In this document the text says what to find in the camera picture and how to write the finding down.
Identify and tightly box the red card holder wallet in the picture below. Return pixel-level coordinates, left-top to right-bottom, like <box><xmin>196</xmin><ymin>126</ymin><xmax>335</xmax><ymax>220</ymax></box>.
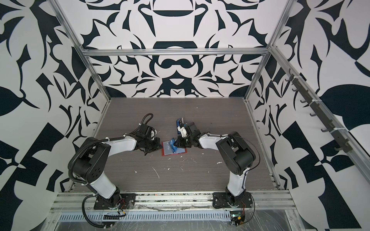
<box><xmin>162</xmin><ymin>140</ymin><xmax>187</xmax><ymax>156</ymax></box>

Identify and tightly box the blue card stand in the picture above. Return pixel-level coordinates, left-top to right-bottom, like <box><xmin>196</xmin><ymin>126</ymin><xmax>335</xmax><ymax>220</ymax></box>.
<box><xmin>176</xmin><ymin>118</ymin><xmax>184</xmax><ymax>131</ymax></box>

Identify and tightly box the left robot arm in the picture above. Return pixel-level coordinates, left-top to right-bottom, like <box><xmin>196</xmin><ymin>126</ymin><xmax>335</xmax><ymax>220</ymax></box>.
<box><xmin>68</xmin><ymin>124</ymin><xmax>162</xmax><ymax>199</ymax></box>

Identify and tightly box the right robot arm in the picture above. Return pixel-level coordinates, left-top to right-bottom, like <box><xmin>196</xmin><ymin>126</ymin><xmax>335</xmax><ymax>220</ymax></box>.
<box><xmin>174</xmin><ymin>122</ymin><xmax>257</xmax><ymax>203</ymax></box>

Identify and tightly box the right base electronics board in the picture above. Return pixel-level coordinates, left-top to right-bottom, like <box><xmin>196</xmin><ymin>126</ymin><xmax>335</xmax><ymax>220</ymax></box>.
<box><xmin>230</xmin><ymin>210</ymin><xmax>245</xmax><ymax>226</ymax></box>

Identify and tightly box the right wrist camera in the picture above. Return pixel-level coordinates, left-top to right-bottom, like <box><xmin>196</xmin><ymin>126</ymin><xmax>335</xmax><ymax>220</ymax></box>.
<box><xmin>177</xmin><ymin>126</ymin><xmax>188</xmax><ymax>138</ymax></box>

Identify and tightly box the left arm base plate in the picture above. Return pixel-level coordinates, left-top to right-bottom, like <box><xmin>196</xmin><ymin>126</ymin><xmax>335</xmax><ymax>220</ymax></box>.
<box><xmin>93</xmin><ymin>193</ymin><xmax>136</xmax><ymax>210</ymax></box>

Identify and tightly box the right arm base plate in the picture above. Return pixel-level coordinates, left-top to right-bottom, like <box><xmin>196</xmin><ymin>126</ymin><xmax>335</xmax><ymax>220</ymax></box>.
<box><xmin>212</xmin><ymin>191</ymin><xmax>254</xmax><ymax>209</ymax></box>

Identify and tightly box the white vented cable duct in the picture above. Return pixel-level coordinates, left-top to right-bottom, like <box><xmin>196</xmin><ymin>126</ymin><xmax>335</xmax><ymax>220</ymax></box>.
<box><xmin>57</xmin><ymin>210</ymin><xmax>233</xmax><ymax>222</ymax></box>

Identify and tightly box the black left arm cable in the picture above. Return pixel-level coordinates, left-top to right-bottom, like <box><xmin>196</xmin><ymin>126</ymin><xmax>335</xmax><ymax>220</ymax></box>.
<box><xmin>81</xmin><ymin>194</ymin><xmax>122</xmax><ymax>229</ymax></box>

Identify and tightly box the aluminium front rail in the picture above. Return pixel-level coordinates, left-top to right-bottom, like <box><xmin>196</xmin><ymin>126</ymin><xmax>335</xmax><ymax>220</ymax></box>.
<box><xmin>50</xmin><ymin>190</ymin><xmax>296</xmax><ymax>212</ymax></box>

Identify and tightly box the wall hook rail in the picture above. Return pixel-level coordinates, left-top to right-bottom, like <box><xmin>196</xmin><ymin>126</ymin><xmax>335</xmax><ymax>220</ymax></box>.
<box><xmin>287</xmin><ymin>69</ymin><xmax>354</xmax><ymax>153</ymax></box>

